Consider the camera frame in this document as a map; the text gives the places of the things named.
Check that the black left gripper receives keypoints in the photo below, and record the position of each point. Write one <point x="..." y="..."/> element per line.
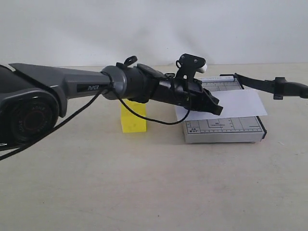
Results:
<point x="190" y="96"/>

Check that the white paper sheet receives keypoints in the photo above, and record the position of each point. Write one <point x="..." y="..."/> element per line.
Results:
<point x="235" y="103"/>

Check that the black cutter blade arm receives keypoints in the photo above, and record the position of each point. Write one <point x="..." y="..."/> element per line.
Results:
<point x="279" y="87"/>

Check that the yellow foam cube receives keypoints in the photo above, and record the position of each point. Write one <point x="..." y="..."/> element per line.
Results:
<point x="131" y="123"/>

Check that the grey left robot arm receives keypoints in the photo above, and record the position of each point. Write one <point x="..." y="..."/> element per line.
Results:
<point x="33" y="97"/>

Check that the grey paper cutter base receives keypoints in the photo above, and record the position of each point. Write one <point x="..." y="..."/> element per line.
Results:
<point x="223" y="130"/>

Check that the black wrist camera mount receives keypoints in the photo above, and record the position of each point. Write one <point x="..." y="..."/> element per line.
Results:
<point x="188" y="65"/>

